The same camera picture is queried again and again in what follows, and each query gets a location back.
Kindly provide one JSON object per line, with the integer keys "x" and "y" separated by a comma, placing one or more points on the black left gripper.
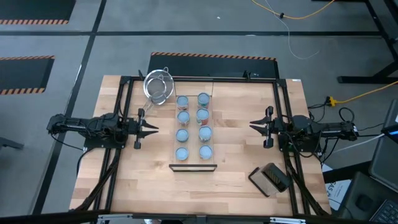
{"x": 132, "y": 127}

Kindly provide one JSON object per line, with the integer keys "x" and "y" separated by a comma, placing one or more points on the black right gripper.
{"x": 273, "y": 127}

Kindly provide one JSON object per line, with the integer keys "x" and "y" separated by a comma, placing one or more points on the white and red label can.
{"x": 182, "y": 135}

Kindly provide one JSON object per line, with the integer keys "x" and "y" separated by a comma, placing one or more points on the teal label can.
{"x": 183, "y": 117}

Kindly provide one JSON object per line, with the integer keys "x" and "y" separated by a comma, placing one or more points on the plain tin can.
{"x": 182, "y": 153}

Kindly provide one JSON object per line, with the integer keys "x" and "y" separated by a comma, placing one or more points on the diced tomatoes can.
{"x": 182, "y": 102}

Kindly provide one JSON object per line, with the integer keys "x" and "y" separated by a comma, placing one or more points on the pink mixed fruit can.
{"x": 202, "y": 115}

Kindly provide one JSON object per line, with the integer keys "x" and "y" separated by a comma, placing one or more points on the mixed vegetables can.
{"x": 205, "y": 133}

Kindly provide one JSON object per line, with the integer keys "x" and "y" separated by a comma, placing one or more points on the mandarin oranges can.
{"x": 206, "y": 152}

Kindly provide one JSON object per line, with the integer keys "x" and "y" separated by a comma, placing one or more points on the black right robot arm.
{"x": 329, "y": 129}

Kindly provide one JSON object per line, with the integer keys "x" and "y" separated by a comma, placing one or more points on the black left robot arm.
{"x": 71, "y": 127}

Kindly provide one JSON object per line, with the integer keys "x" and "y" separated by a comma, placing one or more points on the small metal mesh strainer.
{"x": 159, "y": 99}

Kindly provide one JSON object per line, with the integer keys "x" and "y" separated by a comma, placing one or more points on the large metal mesh strainer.
{"x": 155, "y": 77}

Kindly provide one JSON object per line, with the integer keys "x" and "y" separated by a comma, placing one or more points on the chicken soup can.
{"x": 203, "y": 99}

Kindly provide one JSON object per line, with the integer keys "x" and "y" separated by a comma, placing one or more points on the black hazard-striped floor mat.
{"x": 25, "y": 74}
{"x": 37, "y": 9}
{"x": 211, "y": 67}

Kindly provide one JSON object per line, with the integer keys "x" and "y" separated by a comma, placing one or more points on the black desk foot bar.
{"x": 345, "y": 172}

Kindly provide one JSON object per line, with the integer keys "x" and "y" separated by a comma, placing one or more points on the white printed paper sheet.
{"x": 337, "y": 193}

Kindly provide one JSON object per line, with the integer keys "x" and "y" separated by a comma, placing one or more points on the black equipment case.
{"x": 360, "y": 199}

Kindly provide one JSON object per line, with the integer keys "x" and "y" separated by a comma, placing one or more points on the grey laptop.
{"x": 385, "y": 165}

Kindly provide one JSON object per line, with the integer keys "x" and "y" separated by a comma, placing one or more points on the dark device with blue screen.
{"x": 393, "y": 119}

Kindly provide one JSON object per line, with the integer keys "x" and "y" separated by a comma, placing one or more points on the grey furniture foot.
{"x": 9, "y": 143}

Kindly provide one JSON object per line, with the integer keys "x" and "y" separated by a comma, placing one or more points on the black keyboard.
{"x": 387, "y": 214}

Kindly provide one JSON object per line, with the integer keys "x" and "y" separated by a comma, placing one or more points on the wooden shelf with black frame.
{"x": 192, "y": 143}

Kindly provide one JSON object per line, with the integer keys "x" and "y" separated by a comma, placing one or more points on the black aluminium table frame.
{"x": 125, "y": 80}

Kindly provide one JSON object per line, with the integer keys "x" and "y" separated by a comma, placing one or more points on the black desk leg frame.
{"x": 367, "y": 80}

